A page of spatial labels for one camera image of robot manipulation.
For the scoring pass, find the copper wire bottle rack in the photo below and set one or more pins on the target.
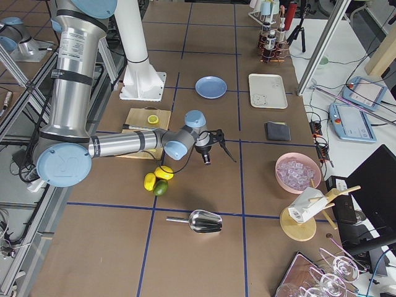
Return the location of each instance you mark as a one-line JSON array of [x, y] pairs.
[[279, 55]]

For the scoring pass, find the blue plate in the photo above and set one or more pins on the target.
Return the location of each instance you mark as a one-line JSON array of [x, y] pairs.
[[211, 87]]

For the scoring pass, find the tea bottle front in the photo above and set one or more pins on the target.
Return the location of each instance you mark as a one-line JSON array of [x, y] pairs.
[[280, 35]]

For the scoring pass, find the yellow lemon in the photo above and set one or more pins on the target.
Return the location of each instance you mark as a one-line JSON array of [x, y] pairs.
[[149, 181], [164, 172]]

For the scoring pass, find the steel ice scoop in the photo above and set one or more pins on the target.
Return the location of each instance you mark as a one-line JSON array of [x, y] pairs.
[[201, 221]]

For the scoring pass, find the black monitor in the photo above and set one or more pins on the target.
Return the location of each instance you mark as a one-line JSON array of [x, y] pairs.
[[376, 177]]

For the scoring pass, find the blue teach pendant far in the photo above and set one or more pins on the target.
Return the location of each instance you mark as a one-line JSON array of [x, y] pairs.
[[364, 92]]

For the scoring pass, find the yellow lemon front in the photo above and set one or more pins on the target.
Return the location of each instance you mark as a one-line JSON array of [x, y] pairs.
[[149, 181]]

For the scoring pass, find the black tripod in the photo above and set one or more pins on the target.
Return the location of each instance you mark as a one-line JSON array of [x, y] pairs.
[[299, 29]]

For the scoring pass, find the aluminium frame post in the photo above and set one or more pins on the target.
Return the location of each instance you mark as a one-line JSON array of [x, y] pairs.
[[324, 40]]

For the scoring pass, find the tea bottle right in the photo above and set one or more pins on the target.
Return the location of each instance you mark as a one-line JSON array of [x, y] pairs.
[[265, 32]]

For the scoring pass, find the wooden cutting board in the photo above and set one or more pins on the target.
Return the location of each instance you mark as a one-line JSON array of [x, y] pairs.
[[138, 117]]

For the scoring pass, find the tea bottle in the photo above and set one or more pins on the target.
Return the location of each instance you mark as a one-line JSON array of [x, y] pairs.
[[265, 32], [270, 44], [280, 35]]

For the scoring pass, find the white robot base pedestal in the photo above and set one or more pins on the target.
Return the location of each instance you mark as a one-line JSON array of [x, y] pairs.
[[141, 81]]

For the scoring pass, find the steel muddler black cap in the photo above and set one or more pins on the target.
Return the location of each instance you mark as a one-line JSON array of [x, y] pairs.
[[128, 128]]

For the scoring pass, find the blue teach pendant near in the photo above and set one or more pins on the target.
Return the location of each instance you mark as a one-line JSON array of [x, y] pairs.
[[351, 124]]

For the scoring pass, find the wine glass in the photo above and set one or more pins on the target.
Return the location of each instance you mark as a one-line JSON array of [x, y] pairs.
[[331, 275]]

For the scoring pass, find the green avocado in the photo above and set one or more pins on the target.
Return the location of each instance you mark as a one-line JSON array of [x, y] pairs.
[[160, 187]]

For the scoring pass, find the cream bear tray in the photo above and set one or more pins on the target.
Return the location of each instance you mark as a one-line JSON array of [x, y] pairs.
[[267, 91]]

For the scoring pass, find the red bottle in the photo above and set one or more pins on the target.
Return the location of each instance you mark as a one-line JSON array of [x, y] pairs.
[[290, 13]]

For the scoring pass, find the blue teach pendant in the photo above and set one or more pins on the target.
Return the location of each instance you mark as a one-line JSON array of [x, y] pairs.
[[351, 124], [364, 92]]

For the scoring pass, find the grey yellow cloth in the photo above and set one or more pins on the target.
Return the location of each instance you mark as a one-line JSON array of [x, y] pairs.
[[277, 131]]

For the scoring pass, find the yellow lemon rear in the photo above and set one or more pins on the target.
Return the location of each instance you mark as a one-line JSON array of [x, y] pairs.
[[164, 172]]

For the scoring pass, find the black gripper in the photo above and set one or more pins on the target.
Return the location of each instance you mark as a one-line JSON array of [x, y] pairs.
[[203, 151]]

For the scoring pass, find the tea bottle left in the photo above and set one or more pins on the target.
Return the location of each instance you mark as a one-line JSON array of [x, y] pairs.
[[270, 44]]

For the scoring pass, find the pink bowl of ice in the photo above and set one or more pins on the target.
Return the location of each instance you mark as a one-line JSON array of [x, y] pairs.
[[295, 172]]

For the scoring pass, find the white milk carton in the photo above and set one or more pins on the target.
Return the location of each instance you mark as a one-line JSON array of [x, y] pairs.
[[309, 203]]

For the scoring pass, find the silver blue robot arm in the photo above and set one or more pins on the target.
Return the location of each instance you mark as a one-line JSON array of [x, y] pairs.
[[18, 42], [64, 152]]

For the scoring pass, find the lemon half slice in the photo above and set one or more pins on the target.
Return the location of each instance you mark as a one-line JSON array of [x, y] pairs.
[[153, 119]]

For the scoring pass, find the white wire rack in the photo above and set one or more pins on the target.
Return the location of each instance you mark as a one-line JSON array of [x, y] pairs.
[[264, 10]]

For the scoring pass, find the wooden stand round base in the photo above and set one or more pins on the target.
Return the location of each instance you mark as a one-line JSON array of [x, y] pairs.
[[306, 231]]

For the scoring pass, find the green bowl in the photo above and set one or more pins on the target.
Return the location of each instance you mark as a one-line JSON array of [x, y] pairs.
[[323, 62]]

